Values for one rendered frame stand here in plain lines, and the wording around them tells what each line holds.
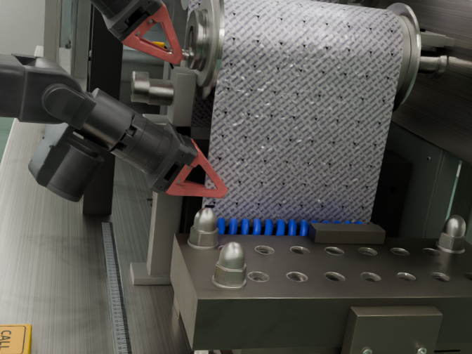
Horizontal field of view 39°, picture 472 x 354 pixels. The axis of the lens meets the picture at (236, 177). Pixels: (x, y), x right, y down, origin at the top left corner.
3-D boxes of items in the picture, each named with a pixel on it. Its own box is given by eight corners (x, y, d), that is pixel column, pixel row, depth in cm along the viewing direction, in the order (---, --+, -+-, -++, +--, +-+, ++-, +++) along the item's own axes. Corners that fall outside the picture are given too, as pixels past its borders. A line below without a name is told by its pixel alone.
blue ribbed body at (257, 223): (208, 237, 85) (211, 213, 84) (362, 240, 90) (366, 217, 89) (214, 249, 82) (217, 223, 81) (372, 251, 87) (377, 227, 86)
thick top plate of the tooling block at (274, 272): (169, 277, 82) (173, 232, 80) (454, 277, 92) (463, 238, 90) (191, 350, 67) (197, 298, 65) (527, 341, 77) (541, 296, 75)
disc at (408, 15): (357, 97, 99) (377, -4, 94) (359, 97, 99) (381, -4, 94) (401, 126, 85) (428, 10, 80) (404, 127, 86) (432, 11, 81)
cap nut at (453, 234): (430, 241, 87) (437, 209, 86) (454, 241, 88) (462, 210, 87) (444, 253, 84) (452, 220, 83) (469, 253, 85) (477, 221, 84)
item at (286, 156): (199, 229, 85) (215, 87, 79) (365, 232, 91) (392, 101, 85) (199, 230, 85) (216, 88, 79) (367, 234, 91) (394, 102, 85)
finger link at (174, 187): (213, 222, 82) (150, 185, 78) (203, 201, 88) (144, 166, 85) (245, 178, 81) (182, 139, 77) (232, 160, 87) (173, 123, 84)
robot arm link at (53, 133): (55, 80, 68) (33, 58, 74) (-4, 173, 68) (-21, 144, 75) (144, 130, 75) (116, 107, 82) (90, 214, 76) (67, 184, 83)
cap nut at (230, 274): (208, 273, 70) (213, 234, 69) (241, 273, 71) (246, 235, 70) (215, 290, 67) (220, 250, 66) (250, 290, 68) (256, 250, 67)
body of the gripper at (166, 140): (162, 197, 77) (107, 166, 74) (152, 169, 86) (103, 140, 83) (194, 152, 76) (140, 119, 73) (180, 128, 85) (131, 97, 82)
